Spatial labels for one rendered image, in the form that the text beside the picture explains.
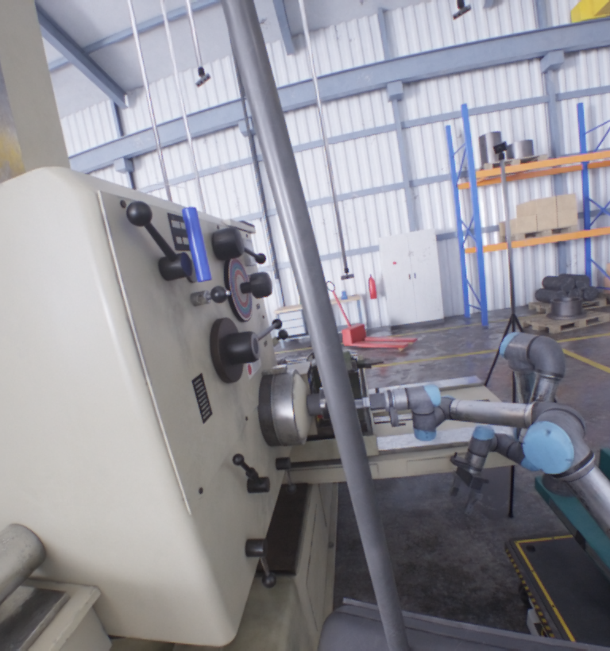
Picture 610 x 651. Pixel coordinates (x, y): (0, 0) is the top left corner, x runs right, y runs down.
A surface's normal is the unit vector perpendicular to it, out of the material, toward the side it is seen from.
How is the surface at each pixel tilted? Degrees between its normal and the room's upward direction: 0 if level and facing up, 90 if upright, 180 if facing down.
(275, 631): 0
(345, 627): 14
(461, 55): 90
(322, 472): 90
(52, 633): 0
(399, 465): 90
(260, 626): 0
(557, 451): 85
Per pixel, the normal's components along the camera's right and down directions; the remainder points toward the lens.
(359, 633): -0.27, -0.87
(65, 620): -0.18, -0.96
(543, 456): -0.84, 0.17
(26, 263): -0.14, 0.24
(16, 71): 0.97, -0.15
